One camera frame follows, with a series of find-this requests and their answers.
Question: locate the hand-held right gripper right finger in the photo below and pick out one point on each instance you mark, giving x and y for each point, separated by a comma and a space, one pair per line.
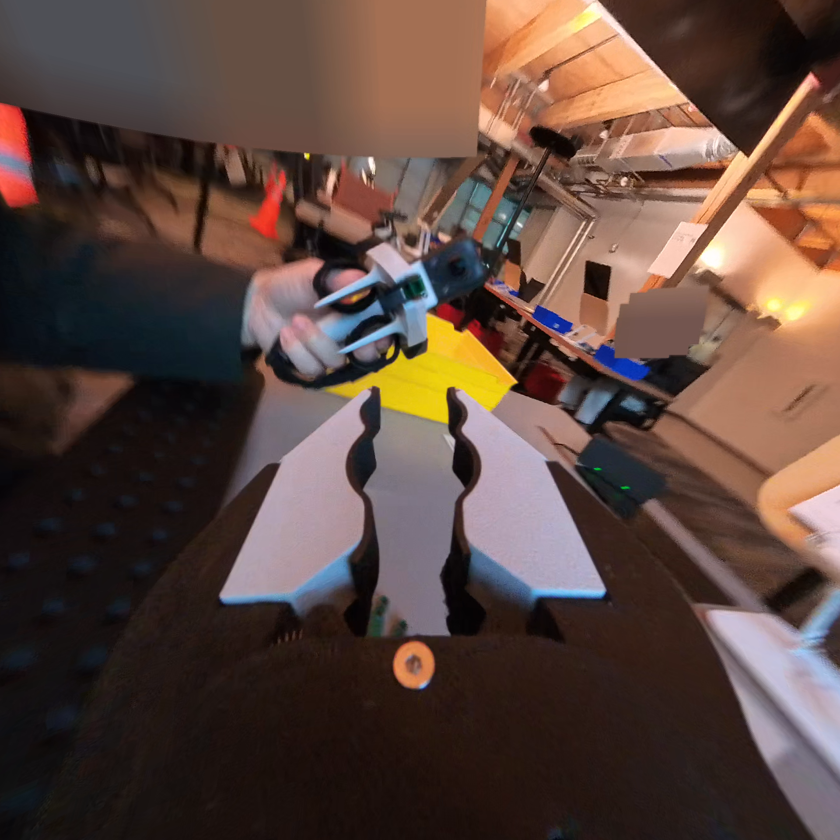
531, 525

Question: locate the stack of yellow bins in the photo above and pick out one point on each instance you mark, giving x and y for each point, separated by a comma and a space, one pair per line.
446, 367

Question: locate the black floor lamp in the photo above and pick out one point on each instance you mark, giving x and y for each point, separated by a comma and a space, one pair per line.
554, 141

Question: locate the green toy leaf piece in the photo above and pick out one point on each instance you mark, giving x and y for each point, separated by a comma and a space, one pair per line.
413, 289

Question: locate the white stand base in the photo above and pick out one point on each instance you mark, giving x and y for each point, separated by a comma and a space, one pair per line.
768, 682

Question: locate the wall plate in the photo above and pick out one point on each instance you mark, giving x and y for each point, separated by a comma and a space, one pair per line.
800, 400

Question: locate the grey desk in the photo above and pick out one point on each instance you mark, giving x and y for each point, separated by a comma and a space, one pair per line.
420, 499

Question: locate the red container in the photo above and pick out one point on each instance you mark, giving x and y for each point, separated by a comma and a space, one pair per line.
459, 316
539, 382

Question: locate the blue plastic bin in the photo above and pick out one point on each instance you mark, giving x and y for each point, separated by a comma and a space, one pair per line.
620, 362
553, 319

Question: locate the green toy bamboo stalk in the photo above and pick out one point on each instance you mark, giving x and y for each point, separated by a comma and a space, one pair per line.
380, 617

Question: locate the long wooden table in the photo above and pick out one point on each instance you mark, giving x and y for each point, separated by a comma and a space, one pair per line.
564, 334

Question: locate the person's left hand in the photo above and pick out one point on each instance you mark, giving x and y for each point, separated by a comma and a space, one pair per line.
282, 308

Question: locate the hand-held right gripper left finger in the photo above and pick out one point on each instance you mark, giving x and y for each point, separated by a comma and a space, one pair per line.
302, 525

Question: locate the person's left forearm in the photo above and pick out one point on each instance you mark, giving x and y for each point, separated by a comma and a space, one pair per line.
131, 302

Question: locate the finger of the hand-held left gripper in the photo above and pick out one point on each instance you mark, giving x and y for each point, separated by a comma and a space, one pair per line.
417, 328
400, 266

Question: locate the orange traffic cone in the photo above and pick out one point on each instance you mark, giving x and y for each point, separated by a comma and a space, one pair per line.
268, 210

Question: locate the paper sign on post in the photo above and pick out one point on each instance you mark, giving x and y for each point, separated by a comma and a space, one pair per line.
678, 249

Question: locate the wooden post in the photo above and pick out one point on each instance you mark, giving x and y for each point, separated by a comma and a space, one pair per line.
741, 177

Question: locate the black box with green light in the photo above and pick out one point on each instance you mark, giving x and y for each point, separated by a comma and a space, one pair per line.
620, 476

